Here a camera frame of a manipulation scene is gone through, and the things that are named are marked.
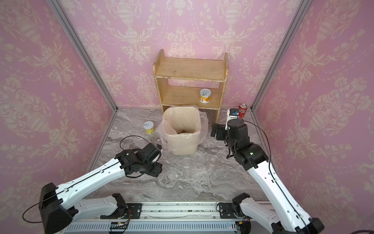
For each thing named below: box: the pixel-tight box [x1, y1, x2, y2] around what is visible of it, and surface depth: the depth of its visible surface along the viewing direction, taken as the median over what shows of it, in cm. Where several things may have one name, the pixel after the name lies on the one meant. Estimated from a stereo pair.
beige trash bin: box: [162, 106, 202, 156], surface depth 85 cm
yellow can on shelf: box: [199, 88, 212, 104], surface depth 94 cm
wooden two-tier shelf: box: [152, 49, 230, 124], surface depth 87 cm
